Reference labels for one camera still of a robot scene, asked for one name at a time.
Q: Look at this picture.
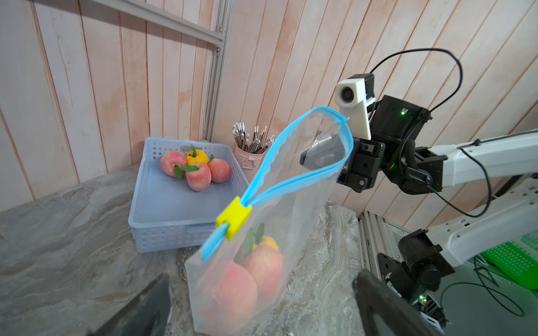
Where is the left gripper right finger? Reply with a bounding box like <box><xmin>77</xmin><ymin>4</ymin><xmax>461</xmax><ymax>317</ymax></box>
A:
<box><xmin>353</xmin><ymin>270</ymin><xmax>444</xmax><ymax>335</ymax></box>

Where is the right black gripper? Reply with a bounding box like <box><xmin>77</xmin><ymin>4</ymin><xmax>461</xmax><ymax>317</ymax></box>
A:
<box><xmin>299</xmin><ymin>95</ymin><xmax>448</xmax><ymax>195</ymax></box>

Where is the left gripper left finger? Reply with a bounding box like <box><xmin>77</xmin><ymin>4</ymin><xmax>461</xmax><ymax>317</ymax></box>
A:
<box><xmin>86</xmin><ymin>274</ymin><xmax>172</xmax><ymax>335</ymax></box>

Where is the orange pink toy peach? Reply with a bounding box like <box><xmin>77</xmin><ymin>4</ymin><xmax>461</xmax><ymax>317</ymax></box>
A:
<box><xmin>199</xmin><ymin>262</ymin><xmax>258</xmax><ymax>335</ymax></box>

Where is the clear zip-top bag blue zipper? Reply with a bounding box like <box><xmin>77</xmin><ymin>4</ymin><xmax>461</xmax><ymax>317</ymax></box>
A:
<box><xmin>186</xmin><ymin>106</ymin><xmax>353</xmax><ymax>335</ymax></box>

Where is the yellow toy fruit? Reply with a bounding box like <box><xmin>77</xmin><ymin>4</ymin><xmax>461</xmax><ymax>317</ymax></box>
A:
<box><xmin>252</xmin><ymin>235</ymin><xmax>279</xmax><ymax>251</ymax></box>

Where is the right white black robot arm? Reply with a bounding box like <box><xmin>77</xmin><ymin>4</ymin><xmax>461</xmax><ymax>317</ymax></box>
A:
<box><xmin>344</xmin><ymin>92</ymin><xmax>537</xmax><ymax>298</ymax></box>

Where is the pink peach basket right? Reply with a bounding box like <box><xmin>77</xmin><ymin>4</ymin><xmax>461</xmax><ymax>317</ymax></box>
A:
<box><xmin>207</xmin><ymin>158</ymin><xmax>231</xmax><ymax>183</ymax></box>

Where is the pink peach basket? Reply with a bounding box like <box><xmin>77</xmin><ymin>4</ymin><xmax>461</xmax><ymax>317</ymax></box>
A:
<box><xmin>207</xmin><ymin>158</ymin><xmax>231</xmax><ymax>183</ymax></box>
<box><xmin>173</xmin><ymin>162</ymin><xmax>212</xmax><ymax>192</ymax></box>

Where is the pink peach basket centre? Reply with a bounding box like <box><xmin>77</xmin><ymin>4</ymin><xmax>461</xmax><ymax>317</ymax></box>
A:
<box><xmin>173</xmin><ymin>162</ymin><xmax>212</xmax><ymax>192</ymax></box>

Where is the pink peach in basket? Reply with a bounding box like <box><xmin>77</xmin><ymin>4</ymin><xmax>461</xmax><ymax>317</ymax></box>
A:
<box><xmin>160</xmin><ymin>151</ymin><xmax>186</xmax><ymax>177</ymax></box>

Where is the bundle of pens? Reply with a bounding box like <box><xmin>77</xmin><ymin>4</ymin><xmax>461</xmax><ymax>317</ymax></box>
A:
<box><xmin>232</xmin><ymin>122</ymin><xmax>276</xmax><ymax>155</ymax></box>

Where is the pink pen cup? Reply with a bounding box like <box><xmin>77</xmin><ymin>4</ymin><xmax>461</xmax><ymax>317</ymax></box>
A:
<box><xmin>234</xmin><ymin>146</ymin><xmax>264</xmax><ymax>183</ymax></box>

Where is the yellow fruit in basket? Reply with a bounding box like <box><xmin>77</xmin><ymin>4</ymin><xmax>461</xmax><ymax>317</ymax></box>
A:
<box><xmin>186</xmin><ymin>145</ymin><xmax>210</xmax><ymax>165</ymax></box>

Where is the lavender plastic basket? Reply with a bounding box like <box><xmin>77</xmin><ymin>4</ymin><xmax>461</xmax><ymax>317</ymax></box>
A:
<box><xmin>128</xmin><ymin>137</ymin><xmax>249</xmax><ymax>253</ymax></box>

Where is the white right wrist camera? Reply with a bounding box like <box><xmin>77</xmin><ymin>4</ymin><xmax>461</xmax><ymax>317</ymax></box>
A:
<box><xmin>335</xmin><ymin>74</ymin><xmax>376</xmax><ymax>140</ymax></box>

